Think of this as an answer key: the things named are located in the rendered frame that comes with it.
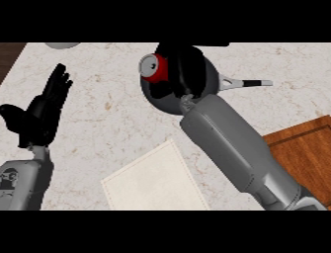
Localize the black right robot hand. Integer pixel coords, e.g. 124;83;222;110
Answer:
151;42;209;100

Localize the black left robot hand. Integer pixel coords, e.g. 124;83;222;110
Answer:
0;62;74;149

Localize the red can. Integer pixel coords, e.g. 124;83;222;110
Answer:
139;52;169;83

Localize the grey pan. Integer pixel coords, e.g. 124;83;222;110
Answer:
139;55;275;117

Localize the brown wooden cutting board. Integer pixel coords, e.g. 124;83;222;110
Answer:
262;114;331;211

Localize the grey round object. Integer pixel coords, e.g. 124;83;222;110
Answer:
45;42;83;50

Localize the white placemat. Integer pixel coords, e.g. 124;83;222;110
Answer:
99;137;212;211

